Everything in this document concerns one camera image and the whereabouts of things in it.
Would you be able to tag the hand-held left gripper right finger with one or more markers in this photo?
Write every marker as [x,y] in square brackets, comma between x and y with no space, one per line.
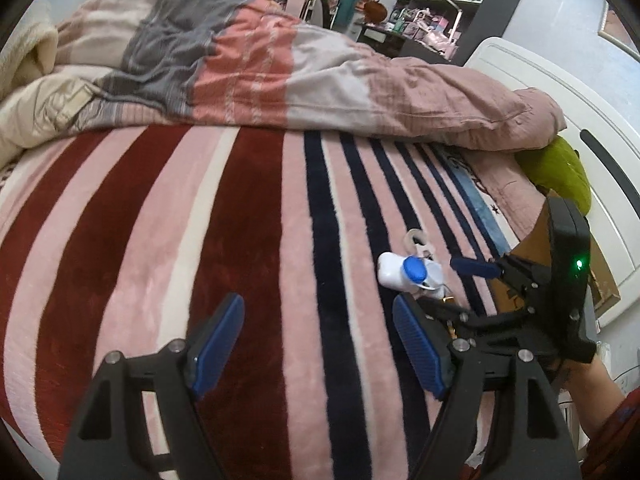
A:
[419,350]

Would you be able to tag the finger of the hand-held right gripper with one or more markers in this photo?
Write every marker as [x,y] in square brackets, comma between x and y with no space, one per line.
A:
[470,321]
[470,266]

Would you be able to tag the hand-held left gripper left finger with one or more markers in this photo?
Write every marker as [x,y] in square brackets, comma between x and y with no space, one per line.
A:
[220,339]

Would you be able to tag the white bottle blue cap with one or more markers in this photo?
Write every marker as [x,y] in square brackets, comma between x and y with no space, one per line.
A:
[404,272]

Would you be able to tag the person's right forearm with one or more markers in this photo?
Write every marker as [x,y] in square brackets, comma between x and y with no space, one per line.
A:
[597,400]

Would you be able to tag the brown cardboard box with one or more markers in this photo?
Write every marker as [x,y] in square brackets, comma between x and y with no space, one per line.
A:
[602,280]

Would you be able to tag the clear plastic clip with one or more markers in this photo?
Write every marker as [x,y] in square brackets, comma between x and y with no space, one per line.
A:
[419,240]

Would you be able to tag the red pink striped blanket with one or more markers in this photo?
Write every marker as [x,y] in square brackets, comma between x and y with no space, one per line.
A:
[200,270]

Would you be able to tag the green plush pillow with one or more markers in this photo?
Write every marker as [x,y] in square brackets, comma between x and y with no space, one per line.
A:
[562,172]

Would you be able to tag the cluttered desk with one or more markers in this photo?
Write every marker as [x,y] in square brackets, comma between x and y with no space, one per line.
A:
[405,35]

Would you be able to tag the pink grey quilt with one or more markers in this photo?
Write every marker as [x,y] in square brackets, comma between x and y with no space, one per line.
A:
[280,60]

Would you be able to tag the cream blanket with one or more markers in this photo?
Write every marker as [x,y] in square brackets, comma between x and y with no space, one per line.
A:
[35,90]

